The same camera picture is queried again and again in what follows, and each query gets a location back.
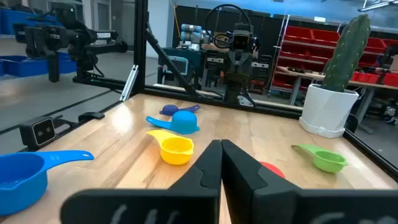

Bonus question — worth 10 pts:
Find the white hexagonal plant pot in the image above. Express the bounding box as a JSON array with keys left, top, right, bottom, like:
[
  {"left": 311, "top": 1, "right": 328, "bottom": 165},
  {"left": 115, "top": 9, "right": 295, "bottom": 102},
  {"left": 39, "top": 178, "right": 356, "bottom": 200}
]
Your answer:
[{"left": 298, "top": 83, "right": 360, "bottom": 139}]

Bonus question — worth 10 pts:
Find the green measuring cup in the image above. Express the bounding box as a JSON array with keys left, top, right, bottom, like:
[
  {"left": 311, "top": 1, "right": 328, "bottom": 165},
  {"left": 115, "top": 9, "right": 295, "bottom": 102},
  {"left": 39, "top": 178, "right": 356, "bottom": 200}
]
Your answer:
[{"left": 291, "top": 143, "right": 348, "bottom": 174}]

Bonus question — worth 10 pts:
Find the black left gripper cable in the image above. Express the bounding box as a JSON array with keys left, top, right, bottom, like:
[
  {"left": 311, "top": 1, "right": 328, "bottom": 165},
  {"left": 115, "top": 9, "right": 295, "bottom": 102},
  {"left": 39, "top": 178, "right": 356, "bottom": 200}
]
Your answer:
[{"left": 204, "top": 3, "right": 253, "bottom": 49}]

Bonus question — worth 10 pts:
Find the light blue measuring cup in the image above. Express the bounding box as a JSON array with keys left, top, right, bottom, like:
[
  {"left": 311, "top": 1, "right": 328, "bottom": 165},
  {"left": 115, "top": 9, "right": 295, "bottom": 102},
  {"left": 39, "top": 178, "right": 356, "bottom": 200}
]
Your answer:
[{"left": 146, "top": 110, "right": 200, "bottom": 136}]

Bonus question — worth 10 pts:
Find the wooden workbench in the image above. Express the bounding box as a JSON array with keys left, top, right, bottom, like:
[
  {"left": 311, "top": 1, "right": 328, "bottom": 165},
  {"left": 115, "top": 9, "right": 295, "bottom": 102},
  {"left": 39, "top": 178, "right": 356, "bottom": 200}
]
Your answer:
[{"left": 276, "top": 65, "right": 398, "bottom": 106}]

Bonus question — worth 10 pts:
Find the small dark blue measuring cup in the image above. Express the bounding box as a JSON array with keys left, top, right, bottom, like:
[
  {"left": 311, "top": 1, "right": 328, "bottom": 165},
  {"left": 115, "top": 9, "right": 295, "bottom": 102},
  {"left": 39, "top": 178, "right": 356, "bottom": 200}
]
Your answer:
[{"left": 159, "top": 104, "right": 201, "bottom": 117}]

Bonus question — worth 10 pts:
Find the metal rack with red bins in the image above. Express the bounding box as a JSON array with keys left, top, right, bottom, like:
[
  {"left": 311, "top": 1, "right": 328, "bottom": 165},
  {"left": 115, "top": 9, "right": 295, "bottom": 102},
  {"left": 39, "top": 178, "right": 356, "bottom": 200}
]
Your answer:
[{"left": 270, "top": 15, "right": 398, "bottom": 94}]

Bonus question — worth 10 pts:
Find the silver aluminium bracket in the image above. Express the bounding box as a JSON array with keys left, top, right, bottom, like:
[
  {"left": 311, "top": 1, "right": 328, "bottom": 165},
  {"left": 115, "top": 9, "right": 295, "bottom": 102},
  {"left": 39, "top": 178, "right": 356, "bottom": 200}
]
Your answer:
[{"left": 119, "top": 64, "right": 139, "bottom": 102}]

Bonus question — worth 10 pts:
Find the red measuring cup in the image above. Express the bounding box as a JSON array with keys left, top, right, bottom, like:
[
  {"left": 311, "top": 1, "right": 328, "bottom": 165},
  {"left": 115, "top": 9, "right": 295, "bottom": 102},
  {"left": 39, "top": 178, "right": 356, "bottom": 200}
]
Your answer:
[{"left": 259, "top": 161, "right": 286, "bottom": 180}]

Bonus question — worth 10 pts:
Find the yellow measuring cup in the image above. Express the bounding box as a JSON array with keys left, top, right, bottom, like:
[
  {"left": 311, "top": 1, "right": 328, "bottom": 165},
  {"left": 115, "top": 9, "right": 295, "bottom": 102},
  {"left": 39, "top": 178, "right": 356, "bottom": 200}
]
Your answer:
[{"left": 146, "top": 129, "right": 195, "bottom": 166}]

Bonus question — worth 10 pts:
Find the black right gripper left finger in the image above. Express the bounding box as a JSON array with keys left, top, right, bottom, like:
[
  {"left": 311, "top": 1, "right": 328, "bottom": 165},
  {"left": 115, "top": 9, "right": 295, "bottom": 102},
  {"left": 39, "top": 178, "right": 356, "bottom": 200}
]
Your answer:
[{"left": 60, "top": 139, "right": 223, "bottom": 224}]

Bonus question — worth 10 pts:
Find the green cactus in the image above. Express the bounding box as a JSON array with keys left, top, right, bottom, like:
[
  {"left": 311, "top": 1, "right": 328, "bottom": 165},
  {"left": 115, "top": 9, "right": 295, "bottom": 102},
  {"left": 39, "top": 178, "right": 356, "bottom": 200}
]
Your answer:
[{"left": 321, "top": 13, "right": 372, "bottom": 93}]

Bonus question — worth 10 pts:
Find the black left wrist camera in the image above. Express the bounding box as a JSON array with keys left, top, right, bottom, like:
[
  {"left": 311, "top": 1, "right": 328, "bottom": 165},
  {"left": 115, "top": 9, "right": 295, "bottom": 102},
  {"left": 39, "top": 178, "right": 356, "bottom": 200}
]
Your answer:
[{"left": 231, "top": 30, "right": 251, "bottom": 52}]

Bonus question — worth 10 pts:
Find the blue storage bin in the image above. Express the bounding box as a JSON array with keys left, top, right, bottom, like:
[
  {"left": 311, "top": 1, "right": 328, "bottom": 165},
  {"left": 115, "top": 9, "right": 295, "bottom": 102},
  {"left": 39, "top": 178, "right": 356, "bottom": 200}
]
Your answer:
[
  {"left": 0, "top": 52, "right": 77, "bottom": 78},
  {"left": 0, "top": 8, "right": 60, "bottom": 35}
]

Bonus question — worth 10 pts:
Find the black table-level camera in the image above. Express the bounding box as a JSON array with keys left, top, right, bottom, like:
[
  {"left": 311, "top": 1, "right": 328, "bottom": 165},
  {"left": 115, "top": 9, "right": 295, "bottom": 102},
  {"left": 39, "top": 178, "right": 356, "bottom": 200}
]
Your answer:
[{"left": 19, "top": 115, "right": 57, "bottom": 151}]

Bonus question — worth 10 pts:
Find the dark teal equipment cart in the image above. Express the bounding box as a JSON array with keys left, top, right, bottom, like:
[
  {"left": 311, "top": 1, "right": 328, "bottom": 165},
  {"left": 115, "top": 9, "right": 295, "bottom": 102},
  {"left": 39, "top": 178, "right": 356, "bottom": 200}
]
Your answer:
[{"left": 157, "top": 46, "right": 205, "bottom": 91}]

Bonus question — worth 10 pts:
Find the large blue measuring cup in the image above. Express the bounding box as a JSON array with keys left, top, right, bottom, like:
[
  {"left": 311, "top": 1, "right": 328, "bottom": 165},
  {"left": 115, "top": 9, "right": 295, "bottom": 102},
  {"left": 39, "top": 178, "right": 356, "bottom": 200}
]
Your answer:
[{"left": 0, "top": 150, "right": 95, "bottom": 217}]

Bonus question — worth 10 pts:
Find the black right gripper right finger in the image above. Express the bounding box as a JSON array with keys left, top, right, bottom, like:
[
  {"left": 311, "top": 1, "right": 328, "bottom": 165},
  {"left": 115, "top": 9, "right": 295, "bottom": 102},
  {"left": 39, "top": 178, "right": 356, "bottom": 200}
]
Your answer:
[{"left": 221, "top": 139, "right": 398, "bottom": 224}]

